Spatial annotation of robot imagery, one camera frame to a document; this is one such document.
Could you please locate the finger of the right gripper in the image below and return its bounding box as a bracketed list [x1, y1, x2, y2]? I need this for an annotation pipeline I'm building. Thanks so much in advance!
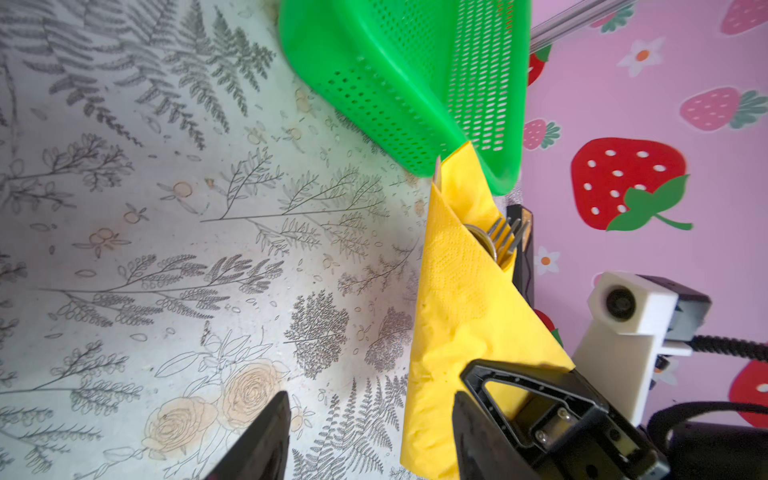
[460, 359, 670, 479]

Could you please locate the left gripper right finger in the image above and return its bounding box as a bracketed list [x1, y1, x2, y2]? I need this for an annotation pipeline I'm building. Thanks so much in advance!
[452, 391, 539, 480]

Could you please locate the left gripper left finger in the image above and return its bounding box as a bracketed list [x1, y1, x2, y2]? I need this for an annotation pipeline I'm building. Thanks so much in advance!
[205, 391, 291, 480]

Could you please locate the yellow paper napkin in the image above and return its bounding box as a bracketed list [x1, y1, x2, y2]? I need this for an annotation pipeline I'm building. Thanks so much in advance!
[400, 143, 574, 479]

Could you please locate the black handled fork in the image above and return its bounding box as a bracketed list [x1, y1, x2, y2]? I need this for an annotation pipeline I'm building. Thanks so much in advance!
[487, 218, 530, 266]

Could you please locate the green plastic basket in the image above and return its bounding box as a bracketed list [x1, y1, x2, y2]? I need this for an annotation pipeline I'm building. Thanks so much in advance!
[278, 0, 531, 196]

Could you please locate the black handled spoon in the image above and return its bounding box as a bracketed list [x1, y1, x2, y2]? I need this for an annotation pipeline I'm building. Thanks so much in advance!
[464, 224, 498, 262]

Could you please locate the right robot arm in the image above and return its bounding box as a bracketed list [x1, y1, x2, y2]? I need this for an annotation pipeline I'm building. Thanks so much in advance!
[452, 330, 767, 479]

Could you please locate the black box yellow label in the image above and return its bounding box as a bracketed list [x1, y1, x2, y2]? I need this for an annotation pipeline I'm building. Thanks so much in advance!
[506, 204, 535, 308]

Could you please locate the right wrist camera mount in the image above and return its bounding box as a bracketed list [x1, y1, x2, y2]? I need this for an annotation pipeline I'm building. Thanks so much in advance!
[572, 272, 712, 426]

